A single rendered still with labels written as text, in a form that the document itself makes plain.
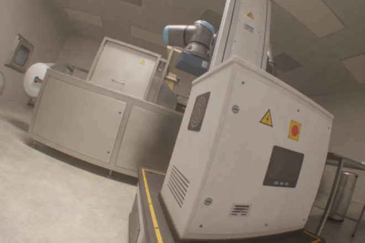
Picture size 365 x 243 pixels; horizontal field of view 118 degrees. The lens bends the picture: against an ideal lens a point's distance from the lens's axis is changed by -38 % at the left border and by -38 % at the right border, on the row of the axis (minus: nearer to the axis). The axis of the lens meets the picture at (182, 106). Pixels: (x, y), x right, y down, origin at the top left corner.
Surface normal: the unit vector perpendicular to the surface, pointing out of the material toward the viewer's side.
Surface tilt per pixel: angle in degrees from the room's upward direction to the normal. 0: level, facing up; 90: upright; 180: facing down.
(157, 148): 90
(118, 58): 90
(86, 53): 90
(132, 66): 90
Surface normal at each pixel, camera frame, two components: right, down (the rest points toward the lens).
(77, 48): 0.26, -0.07
